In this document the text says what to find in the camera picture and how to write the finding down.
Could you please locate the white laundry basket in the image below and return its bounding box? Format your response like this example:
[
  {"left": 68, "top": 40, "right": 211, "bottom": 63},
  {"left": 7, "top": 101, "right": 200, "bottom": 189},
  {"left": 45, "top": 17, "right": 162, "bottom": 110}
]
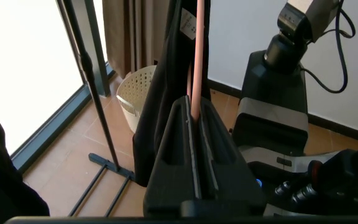
[{"left": 116, "top": 64, "right": 157, "bottom": 134}]

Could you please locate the black cable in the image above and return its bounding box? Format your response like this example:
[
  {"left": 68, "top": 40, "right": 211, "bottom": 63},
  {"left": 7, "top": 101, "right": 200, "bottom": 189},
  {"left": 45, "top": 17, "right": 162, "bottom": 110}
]
[{"left": 300, "top": 0, "right": 357, "bottom": 94}]

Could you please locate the black clothes rack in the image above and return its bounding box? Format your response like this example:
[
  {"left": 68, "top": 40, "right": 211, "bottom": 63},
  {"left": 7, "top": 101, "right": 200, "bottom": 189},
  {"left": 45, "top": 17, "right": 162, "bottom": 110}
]
[{"left": 62, "top": 0, "right": 136, "bottom": 218}]

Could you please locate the window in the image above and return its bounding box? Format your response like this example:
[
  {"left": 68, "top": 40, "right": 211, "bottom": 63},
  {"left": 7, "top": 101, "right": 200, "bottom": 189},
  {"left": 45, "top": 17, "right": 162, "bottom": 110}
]
[{"left": 0, "top": 0, "right": 117, "bottom": 174}]

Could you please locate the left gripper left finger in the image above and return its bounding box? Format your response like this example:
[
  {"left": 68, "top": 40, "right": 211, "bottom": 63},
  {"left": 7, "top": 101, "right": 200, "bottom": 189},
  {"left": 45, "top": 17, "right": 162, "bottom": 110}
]
[{"left": 142, "top": 95, "right": 203, "bottom": 218}]

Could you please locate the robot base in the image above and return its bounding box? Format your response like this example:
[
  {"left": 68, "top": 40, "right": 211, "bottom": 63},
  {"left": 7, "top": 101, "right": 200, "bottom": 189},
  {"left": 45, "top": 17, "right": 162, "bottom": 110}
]
[{"left": 231, "top": 49, "right": 358, "bottom": 217}]

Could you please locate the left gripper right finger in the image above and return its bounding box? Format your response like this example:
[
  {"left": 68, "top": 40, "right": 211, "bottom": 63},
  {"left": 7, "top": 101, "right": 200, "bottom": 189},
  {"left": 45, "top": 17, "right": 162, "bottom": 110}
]
[{"left": 198, "top": 98, "right": 267, "bottom": 217}]

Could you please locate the pink clothes hanger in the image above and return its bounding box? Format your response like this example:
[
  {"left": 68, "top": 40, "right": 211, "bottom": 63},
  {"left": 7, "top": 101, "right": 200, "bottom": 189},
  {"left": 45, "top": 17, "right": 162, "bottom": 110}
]
[{"left": 185, "top": 0, "right": 206, "bottom": 123}]

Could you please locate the brown curtain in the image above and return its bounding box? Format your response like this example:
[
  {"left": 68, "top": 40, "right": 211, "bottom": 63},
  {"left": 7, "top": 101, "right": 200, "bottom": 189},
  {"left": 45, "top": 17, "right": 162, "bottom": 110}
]
[{"left": 101, "top": 0, "right": 170, "bottom": 80}]

